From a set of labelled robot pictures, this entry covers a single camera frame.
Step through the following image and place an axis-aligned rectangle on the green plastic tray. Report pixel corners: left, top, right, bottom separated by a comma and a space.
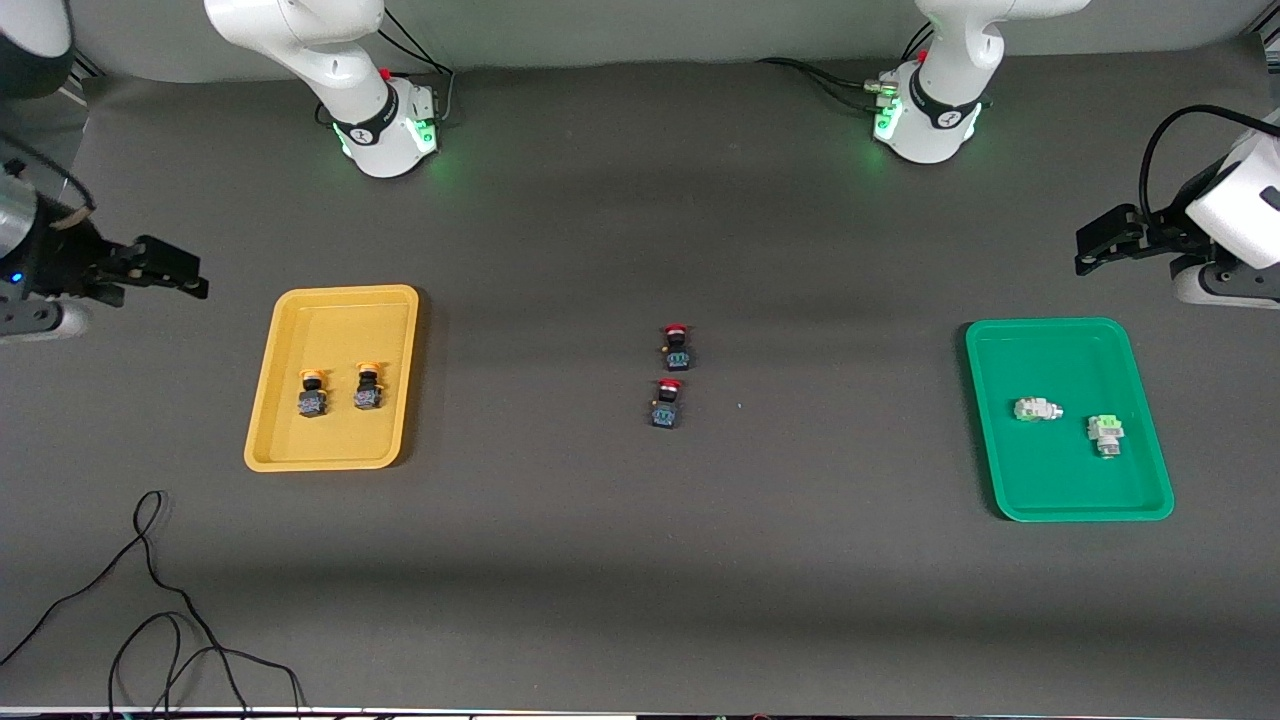
965, 317, 1176, 523

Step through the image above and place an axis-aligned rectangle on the yellow plastic tray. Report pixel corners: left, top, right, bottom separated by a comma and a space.
243, 285, 421, 472

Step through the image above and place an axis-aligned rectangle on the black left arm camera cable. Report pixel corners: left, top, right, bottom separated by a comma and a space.
1140, 105, 1280, 226

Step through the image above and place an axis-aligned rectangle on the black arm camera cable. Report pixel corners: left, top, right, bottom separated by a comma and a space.
0, 130, 98, 213
1140, 105, 1280, 226

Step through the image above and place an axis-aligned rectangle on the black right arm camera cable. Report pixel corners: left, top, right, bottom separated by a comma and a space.
0, 130, 98, 213

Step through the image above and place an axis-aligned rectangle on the aluminium frame rail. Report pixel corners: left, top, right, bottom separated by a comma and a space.
60, 50, 101, 106

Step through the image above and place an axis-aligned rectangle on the loose black table cable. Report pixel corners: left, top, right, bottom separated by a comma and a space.
0, 489, 307, 717

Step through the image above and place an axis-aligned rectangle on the black right arm base cable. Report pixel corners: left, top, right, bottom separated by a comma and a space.
375, 5, 456, 126

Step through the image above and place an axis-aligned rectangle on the black arm base cable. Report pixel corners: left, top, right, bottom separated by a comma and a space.
375, 5, 456, 126
755, 57, 901, 113

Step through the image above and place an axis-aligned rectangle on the black left arm base cable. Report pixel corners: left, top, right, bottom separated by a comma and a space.
755, 57, 901, 113

